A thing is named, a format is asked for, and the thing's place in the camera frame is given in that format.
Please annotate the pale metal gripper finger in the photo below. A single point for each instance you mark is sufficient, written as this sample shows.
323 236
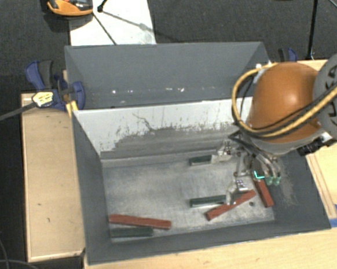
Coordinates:
239 187
225 152

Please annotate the dark green flat block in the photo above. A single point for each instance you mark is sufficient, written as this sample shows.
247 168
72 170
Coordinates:
207 201
200 160
131 232

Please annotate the red-brown flat block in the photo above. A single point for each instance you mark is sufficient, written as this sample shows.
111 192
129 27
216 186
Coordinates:
264 194
221 210
139 221

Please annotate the grey metal bin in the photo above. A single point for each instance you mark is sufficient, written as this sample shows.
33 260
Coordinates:
160 184

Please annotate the pale wood flat board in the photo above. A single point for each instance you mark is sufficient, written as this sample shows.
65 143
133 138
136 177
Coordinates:
51 180

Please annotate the black cylinder on white bracket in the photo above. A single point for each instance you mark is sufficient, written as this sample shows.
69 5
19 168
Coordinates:
311 146

